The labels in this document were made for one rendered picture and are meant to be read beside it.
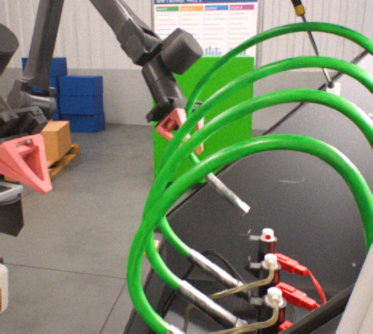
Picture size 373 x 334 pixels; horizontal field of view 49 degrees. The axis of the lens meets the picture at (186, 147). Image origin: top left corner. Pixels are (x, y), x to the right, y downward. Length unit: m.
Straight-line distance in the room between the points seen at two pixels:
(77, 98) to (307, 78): 3.77
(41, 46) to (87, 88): 5.73
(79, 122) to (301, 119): 6.24
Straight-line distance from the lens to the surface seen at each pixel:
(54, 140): 4.76
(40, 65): 1.15
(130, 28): 0.87
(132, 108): 7.54
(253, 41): 0.67
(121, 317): 0.75
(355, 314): 0.28
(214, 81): 3.84
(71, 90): 6.98
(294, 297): 0.57
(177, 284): 0.50
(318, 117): 0.92
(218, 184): 0.73
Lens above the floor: 1.39
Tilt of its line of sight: 14 degrees down
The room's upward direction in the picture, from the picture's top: straight up
